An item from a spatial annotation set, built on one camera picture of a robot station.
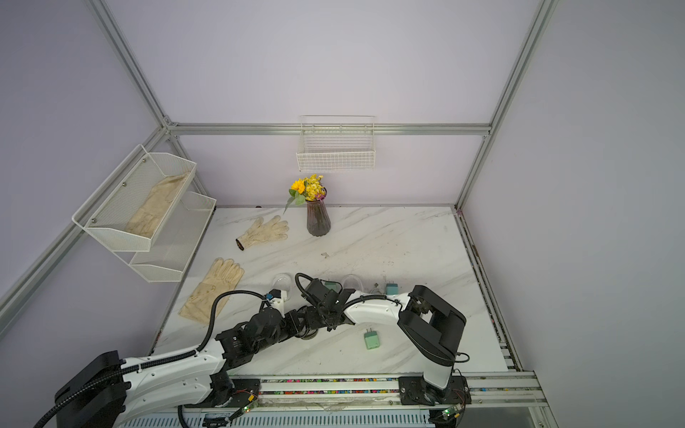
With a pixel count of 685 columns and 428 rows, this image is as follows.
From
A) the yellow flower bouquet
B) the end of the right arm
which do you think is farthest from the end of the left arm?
the yellow flower bouquet

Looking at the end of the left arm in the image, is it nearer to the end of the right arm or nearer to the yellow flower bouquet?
the end of the right arm

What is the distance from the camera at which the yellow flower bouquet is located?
0.93 metres
